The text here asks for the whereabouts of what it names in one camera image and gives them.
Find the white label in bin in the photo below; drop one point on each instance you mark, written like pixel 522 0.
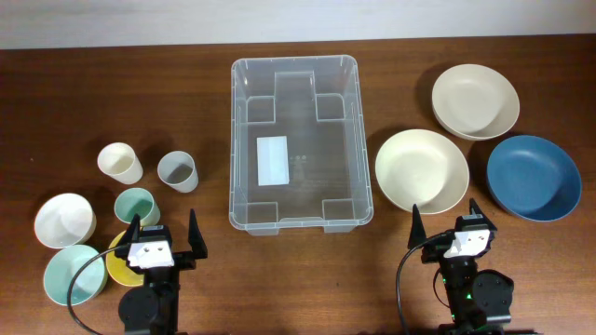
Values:
pixel 273 161

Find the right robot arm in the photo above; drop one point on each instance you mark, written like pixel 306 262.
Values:
pixel 479 301

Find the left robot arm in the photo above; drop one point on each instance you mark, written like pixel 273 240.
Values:
pixel 152 308

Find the white small bowl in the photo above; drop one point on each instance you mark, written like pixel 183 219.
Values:
pixel 65 220

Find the beige bowl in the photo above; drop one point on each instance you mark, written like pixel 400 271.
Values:
pixel 475 102

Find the cream cup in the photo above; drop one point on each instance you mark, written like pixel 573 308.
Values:
pixel 119 161

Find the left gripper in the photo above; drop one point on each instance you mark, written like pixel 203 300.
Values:
pixel 186 260

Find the clear plastic storage bin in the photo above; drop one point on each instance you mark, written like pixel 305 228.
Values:
pixel 315 102

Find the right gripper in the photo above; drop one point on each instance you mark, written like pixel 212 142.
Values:
pixel 435 249

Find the blue bowl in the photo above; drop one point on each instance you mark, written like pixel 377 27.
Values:
pixel 533 179

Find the cream bowl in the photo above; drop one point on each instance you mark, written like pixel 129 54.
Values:
pixel 419 168

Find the mint green small bowl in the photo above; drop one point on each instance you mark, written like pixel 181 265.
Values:
pixel 62 268

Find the mint green cup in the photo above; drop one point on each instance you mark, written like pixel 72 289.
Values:
pixel 137 201

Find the grey cup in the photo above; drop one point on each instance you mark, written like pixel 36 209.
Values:
pixel 178 170

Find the yellow small bowl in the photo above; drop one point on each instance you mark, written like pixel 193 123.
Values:
pixel 120 272

